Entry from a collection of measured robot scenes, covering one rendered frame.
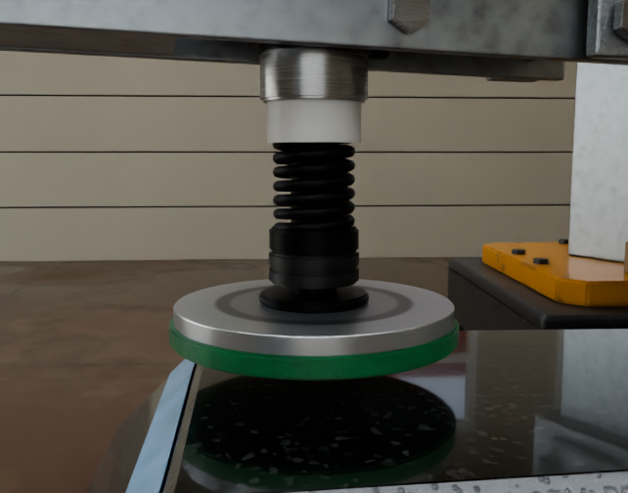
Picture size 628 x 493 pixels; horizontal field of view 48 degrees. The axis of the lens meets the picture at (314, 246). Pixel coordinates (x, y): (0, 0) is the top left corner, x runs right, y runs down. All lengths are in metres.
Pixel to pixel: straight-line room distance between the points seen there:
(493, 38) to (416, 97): 6.25
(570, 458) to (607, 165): 0.99
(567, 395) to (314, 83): 0.28
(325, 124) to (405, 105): 6.19
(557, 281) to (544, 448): 0.75
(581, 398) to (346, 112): 0.26
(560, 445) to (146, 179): 6.29
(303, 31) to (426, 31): 0.08
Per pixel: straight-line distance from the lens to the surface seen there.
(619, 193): 1.37
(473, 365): 0.59
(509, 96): 6.95
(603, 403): 0.53
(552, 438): 0.46
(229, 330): 0.46
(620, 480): 0.43
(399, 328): 0.47
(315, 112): 0.50
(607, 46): 0.53
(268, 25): 0.47
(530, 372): 0.59
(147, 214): 6.66
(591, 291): 1.17
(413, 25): 0.49
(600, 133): 1.40
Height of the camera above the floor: 0.97
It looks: 7 degrees down
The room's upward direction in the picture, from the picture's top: straight up
